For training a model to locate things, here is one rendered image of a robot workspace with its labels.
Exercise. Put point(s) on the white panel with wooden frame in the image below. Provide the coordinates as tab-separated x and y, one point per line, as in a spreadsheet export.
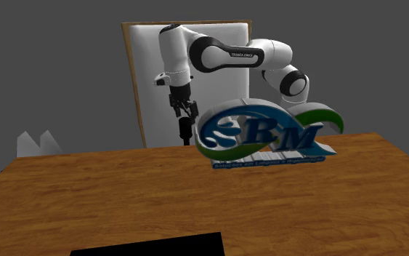
222	85

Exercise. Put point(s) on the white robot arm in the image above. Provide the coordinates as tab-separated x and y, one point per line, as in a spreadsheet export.
175	53

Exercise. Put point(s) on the blue green white logo sign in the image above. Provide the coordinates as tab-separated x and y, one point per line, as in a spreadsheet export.
260	134

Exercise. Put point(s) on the pale grey jagged object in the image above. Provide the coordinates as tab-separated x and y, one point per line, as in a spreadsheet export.
37	147

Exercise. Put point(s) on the wooden table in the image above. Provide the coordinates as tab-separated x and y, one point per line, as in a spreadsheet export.
119	198

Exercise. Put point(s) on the black cylindrical object on stem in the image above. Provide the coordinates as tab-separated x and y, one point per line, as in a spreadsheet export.
185	126

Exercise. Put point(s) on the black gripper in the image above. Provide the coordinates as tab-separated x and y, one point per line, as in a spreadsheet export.
180	93

